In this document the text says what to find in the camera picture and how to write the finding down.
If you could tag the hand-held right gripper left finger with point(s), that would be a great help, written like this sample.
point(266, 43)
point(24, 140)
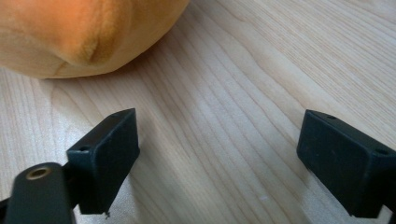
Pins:
point(106, 161)

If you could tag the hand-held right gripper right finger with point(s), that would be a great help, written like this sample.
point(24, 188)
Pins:
point(345, 165)

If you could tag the orange plush toy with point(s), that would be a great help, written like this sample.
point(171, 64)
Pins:
point(77, 34)

